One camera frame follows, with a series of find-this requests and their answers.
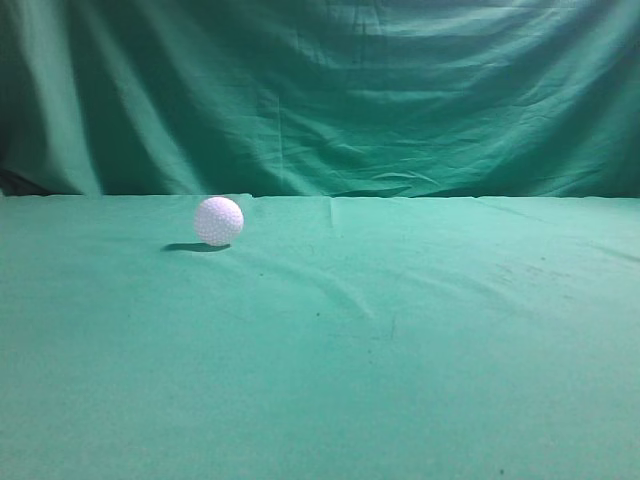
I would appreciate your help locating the white dimpled golf ball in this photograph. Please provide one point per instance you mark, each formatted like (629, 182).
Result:
(218, 221)

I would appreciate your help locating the green cloth backdrop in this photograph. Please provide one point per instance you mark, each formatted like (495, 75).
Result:
(320, 98)

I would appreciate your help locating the green cloth table cover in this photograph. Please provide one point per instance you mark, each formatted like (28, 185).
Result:
(336, 338)

